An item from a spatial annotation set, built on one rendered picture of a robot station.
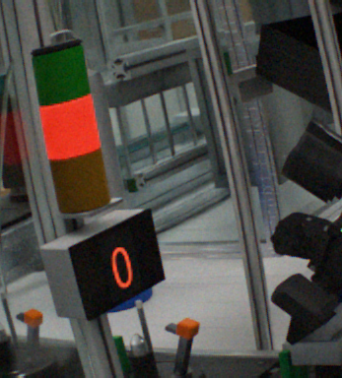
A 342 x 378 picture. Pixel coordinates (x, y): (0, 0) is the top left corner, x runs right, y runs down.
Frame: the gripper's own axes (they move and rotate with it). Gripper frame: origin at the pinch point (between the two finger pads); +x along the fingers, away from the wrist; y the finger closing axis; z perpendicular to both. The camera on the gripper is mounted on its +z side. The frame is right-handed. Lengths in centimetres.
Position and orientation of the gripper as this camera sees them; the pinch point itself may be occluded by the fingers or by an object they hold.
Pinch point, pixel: (313, 311)
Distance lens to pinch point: 117.7
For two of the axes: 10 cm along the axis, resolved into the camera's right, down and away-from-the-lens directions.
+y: -5.5, 2.7, -7.9
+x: -3.6, 7.8, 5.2
